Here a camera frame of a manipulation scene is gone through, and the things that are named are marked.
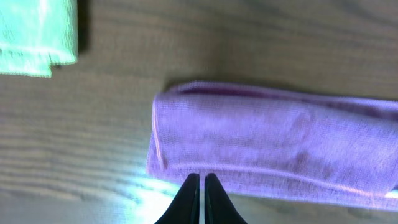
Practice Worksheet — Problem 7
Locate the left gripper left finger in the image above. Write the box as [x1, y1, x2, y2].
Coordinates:
[155, 174, 200, 224]

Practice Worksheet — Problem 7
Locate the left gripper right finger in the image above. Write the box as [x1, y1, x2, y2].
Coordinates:
[205, 173, 247, 224]

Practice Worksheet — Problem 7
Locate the purple cloth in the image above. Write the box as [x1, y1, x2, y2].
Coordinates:
[147, 82, 397, 211]

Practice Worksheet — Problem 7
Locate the folded green cloth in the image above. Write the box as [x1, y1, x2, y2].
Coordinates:
[1, 0, 78, 78]

